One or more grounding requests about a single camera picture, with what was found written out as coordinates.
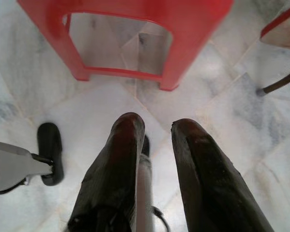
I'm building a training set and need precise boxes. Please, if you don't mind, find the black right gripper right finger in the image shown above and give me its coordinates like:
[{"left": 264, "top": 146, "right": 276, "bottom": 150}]
[{"left": 171, "top": 118, "right": 275, "bottom": 232}]

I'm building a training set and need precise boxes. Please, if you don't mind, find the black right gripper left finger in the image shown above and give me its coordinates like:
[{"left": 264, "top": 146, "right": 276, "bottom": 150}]
[{"left": 67, "top": 112, "right": 147, "bottom": 232}]

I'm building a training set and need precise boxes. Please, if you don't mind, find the grey robot right leg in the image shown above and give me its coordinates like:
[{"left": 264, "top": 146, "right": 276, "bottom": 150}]
[{"left": 135, "top": 154, "right": 171, "bottom": 232}]

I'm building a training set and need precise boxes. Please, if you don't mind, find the black robot right foot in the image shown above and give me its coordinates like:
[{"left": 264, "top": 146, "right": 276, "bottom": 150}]
[{"left": 141, "top": 135, "right": 151, "bottom": 157}]

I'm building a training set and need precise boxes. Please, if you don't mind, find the black robot foot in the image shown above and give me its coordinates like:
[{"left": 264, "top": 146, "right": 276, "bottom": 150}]
[
  {"left": 37, "top": 122, "right": 64, "bottom": 186},
  {"left": 141, "top": 135, "right": 151, "bottom": 157}
]

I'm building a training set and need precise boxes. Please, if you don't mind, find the black robot left foot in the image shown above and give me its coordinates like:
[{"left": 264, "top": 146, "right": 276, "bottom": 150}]
[{"left": 37, "top": 122, "right": 64, "bottom": 186}]

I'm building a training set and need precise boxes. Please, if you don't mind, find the red plastic stool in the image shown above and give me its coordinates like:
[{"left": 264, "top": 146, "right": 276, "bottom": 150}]
[{"left": 16, "top": 0, "right": 234, "bottom": 91}]

